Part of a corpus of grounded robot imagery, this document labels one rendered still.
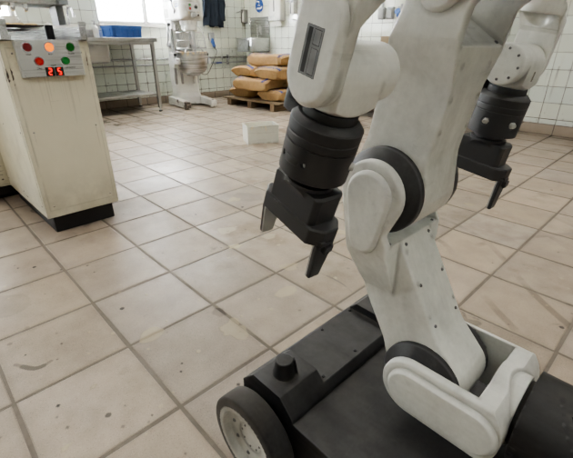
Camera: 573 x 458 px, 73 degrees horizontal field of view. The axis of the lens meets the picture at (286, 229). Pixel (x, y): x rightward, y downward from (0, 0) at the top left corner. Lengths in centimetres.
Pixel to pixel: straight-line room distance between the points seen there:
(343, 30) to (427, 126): 26
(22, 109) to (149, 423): 140
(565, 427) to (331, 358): 43
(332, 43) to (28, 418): 110
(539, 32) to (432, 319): 53
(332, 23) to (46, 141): 176
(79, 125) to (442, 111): 173
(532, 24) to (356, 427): 79
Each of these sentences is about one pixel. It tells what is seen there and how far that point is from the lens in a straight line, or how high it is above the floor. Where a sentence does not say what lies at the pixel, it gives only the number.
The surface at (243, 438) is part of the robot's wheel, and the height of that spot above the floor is 8.
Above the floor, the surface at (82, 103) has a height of 58.
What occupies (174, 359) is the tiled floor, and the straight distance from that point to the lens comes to 123.
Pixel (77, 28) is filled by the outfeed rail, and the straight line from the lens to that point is 205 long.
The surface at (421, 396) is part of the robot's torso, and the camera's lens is 74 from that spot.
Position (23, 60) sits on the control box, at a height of 76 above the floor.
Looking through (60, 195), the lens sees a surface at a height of 18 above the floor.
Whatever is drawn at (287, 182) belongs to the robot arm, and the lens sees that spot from 49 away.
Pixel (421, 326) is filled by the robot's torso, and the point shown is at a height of 39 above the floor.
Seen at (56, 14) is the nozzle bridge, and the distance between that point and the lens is 289.
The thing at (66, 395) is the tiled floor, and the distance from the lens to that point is 124.
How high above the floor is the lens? 83
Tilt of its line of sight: 25 degrees down
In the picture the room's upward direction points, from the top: straight up
